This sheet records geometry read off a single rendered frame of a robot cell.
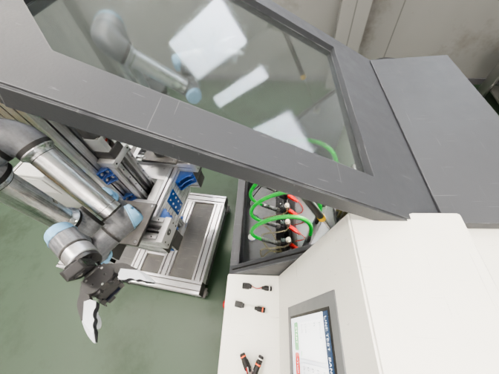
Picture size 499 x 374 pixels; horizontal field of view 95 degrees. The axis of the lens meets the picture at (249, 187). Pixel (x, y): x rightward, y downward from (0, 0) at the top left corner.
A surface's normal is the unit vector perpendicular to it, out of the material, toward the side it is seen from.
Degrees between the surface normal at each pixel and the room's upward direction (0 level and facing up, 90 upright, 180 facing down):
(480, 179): 0
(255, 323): 0
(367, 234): 0
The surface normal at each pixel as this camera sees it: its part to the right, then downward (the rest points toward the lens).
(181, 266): -0.10, -0.56
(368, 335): -0.99, -0.13
